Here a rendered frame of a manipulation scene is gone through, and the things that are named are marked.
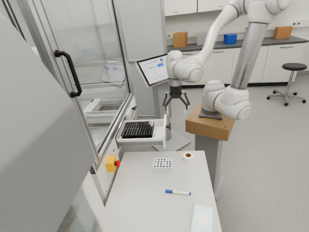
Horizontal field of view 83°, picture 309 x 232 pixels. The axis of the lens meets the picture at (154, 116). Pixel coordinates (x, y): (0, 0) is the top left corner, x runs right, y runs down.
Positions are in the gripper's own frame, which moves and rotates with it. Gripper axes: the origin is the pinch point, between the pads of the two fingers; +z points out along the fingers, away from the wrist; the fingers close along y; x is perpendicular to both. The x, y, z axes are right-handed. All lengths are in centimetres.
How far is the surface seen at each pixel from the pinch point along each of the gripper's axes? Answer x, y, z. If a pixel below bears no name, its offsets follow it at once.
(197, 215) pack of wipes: 61, -8, 21
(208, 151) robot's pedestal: -11, -26, 46
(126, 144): 15.4, 35.5, 15.8
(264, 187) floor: -17, -85, 99
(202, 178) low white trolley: 36.6, -14.2, 24.5
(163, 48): -162, 16, -18
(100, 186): 50, 42, 17
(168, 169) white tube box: 31.8, 5.8, 22.4
